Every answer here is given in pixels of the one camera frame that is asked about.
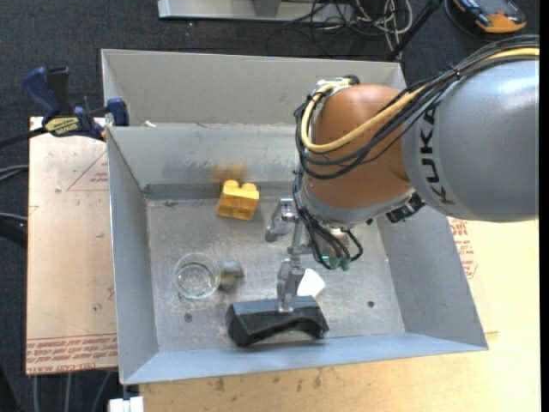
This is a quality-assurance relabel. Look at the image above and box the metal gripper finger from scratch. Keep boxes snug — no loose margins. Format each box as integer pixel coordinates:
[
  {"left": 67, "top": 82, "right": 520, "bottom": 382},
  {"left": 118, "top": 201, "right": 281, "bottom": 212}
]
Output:
[
  {"left": 276, "top": 258, "right": 306, "bottom": 313},
  {"left": 264, "top": 197, "right": 299, "bottom": 243}
]

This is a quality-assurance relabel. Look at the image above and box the white triangular piece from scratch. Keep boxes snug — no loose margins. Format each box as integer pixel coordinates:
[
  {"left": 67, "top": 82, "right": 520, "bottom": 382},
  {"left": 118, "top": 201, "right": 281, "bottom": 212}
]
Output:
[{"left": 297, "top": 268, "right": 326, "bottom": 299}]

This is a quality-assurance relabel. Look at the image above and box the black curved block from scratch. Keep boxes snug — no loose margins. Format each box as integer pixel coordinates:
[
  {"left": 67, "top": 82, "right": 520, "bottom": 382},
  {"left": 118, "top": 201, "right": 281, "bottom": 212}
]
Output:
[{"left": 224, "top": 294, "right": 331, "bottom": 348}]

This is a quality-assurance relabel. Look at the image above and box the yellow toy brick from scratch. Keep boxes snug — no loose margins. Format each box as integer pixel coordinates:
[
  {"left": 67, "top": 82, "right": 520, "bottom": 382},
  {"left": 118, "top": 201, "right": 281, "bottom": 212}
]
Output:
[{"left": 215, "top": 179, "right": 261, "bottom": 222}]

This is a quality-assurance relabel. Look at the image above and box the clear glass bowl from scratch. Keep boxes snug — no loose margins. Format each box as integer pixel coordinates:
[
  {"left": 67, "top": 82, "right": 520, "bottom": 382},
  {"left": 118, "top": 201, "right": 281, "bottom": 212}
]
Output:
[{"left": 172, "top": 251, "right": 222, "bottom": 302}]

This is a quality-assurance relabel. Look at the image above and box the grey metal bin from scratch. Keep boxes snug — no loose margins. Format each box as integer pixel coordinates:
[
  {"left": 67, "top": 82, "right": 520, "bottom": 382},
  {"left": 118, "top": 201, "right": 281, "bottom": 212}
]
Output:
[{"left": 100, "top": 48, "right": 490, "bottom": 385}]

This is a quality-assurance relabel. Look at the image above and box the brown cardboard board, red print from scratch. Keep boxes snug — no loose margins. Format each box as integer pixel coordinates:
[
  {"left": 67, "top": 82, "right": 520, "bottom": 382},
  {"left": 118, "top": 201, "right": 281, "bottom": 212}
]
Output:
[{"left": 25, "top": 116, "right": 499, "bottom": 376}]

